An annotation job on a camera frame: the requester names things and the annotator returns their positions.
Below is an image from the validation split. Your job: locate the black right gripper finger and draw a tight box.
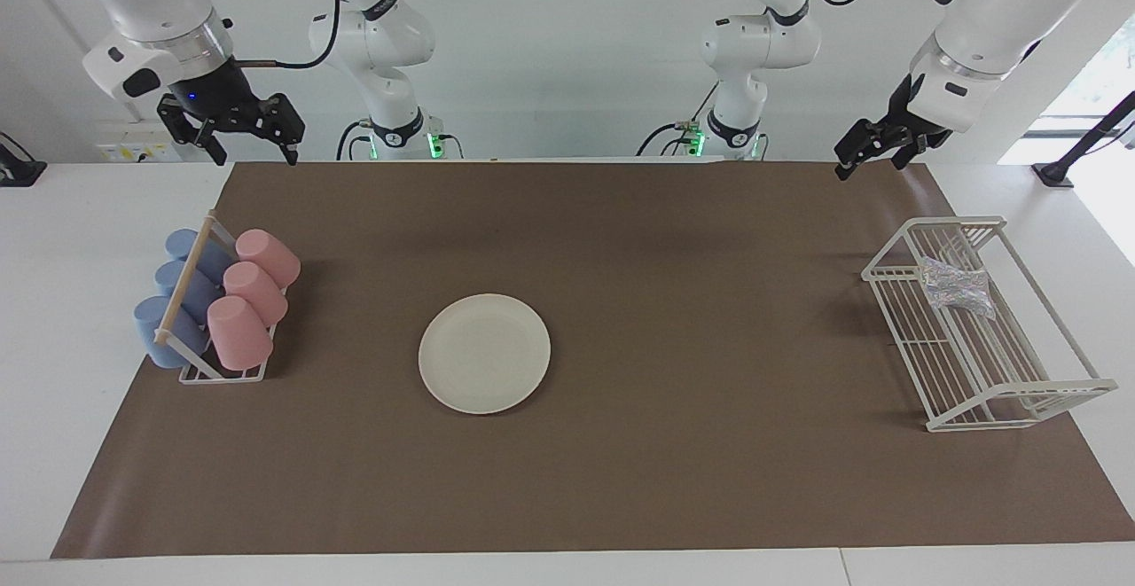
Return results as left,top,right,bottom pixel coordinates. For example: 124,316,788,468
266,93,307,166
158,97,227,166

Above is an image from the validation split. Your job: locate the cream round plate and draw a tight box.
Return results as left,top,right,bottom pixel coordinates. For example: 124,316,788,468
418,293,552,416

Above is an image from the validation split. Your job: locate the blue plastic cup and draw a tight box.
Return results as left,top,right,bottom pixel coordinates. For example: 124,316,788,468
134,295,212,370
155,260,223,325
165,229,236,284

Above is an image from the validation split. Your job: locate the pink plastic cup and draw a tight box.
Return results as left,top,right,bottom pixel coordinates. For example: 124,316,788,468
223,262,289,327
235,229,301,289
207,295,274,371

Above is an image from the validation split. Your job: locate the black table clamp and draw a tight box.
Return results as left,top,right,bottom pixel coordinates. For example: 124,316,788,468
0,131,47,186

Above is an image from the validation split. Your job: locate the brown table mat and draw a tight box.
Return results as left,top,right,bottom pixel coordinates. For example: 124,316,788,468
51,160,1135,560

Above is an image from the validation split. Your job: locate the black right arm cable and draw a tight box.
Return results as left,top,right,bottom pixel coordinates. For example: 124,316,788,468
232,0,342,70

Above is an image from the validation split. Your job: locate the white wall power outlet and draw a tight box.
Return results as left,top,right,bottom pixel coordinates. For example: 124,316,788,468
96,121,183,163

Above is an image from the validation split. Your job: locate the black left base cable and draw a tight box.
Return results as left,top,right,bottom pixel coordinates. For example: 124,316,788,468
637,81,721,157

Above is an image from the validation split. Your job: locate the white wire dish rack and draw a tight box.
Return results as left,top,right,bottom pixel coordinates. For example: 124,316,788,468
862,216,1118,433

